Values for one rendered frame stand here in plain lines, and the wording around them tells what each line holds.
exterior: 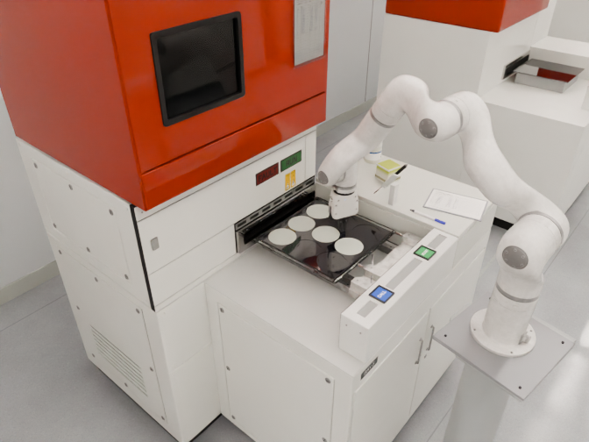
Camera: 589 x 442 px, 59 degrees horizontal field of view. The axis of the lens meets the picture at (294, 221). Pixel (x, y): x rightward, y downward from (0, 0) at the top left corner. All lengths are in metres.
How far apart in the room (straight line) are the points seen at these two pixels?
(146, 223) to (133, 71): 0.45
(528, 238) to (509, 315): 0.29
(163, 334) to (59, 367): 1.10
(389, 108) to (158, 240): 0.78
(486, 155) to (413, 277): 0.45
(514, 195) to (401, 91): 0.40
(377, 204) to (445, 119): 0.67
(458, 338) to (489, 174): 0.52
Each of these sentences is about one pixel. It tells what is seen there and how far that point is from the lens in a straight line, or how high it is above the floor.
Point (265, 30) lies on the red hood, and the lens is 1.61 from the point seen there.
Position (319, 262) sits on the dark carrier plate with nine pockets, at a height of 0.90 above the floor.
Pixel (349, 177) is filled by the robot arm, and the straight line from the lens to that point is 1.75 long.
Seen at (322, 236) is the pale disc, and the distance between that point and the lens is 1.88.
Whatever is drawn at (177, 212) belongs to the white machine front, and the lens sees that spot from 1.61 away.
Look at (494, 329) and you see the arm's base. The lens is 1.66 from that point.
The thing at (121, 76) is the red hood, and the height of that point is 1.60.
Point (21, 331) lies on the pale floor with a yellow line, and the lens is 3.11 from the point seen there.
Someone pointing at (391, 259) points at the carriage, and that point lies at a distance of 1.83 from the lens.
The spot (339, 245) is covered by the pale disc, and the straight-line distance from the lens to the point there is 1.84.
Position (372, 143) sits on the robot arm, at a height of 1.30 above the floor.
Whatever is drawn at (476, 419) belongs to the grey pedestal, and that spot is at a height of 0.50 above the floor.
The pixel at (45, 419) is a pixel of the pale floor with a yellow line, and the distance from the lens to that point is 2.67.
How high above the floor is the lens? 2.01
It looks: 34 degrees down
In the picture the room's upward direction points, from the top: straight up
